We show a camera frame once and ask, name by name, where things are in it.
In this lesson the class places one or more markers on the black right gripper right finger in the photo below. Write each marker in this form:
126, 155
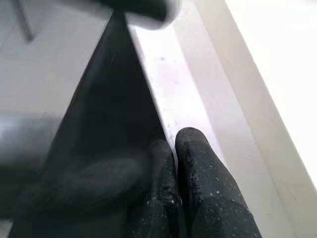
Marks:
210, 198

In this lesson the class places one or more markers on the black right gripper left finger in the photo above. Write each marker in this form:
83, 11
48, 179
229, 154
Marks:
158, 198

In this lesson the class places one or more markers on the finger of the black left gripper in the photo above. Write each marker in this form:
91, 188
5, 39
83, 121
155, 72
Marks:
99, 178

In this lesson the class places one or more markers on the white plastic children table top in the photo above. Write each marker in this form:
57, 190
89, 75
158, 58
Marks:
223, 99

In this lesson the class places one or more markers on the black tablecloth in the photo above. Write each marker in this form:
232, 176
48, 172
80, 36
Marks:
104, 99

